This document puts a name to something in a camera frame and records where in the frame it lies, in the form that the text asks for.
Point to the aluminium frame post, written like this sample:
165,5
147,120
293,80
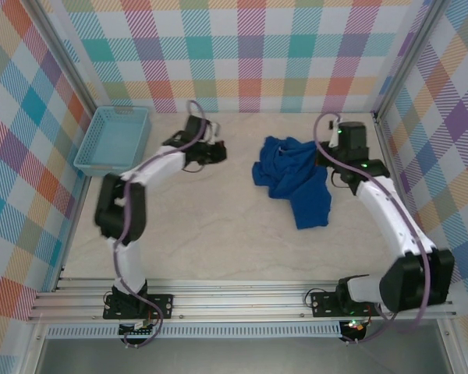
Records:
66,58
410,58

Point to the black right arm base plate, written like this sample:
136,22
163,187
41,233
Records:
323,305

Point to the blue t-shirt with panda print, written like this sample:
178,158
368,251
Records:
296,183

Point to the aluminium mounting rail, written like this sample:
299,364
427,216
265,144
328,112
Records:
238,304

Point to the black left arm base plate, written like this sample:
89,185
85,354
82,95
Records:
164,304

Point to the small circuit board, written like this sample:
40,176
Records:
355,327
138,331

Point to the grey metal panel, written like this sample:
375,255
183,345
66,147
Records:
238,358

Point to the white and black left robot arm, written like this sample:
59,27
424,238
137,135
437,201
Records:
164,163

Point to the light blue plastic basket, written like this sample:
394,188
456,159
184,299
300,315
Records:
113,144

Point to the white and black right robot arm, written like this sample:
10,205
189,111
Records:
386,210

